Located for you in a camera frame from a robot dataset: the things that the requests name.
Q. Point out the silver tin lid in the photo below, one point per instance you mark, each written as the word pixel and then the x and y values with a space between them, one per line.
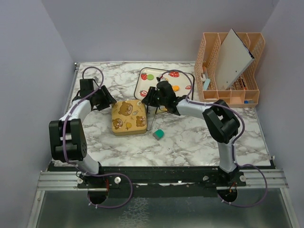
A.
pixel 129 113

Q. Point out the orange fish cookie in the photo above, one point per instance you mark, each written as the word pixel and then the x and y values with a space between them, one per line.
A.
pixel 175 88

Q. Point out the peach desk organizer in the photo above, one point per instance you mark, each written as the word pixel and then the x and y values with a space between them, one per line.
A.
pixel 244 91

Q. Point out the green macaron cookie upper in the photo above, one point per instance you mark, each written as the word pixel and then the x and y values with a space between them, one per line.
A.
pixel 150 77

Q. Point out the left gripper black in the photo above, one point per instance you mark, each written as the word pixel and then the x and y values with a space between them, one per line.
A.
pixel 108 99

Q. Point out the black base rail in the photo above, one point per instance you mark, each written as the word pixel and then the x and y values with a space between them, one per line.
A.
pixel 156 182

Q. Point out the grey white board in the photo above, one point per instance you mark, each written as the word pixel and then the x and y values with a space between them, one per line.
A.
pixel 233 59

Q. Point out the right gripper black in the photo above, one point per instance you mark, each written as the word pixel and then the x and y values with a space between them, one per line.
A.
pixel 148 99

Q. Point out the gold cookie tin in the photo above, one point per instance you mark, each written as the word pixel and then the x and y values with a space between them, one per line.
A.
pixel 123 131

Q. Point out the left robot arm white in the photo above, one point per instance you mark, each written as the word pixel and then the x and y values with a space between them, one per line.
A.
pixel 67 137

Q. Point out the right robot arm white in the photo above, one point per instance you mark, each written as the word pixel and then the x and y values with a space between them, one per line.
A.
pixel 221 121

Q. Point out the green grey eraser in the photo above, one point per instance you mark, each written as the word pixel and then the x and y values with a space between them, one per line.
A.
pixel 158 134

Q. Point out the light blue eraser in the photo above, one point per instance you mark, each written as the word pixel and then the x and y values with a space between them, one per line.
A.
pixel 206 84

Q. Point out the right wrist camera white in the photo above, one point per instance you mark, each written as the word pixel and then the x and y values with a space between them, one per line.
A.
pixel 161 78

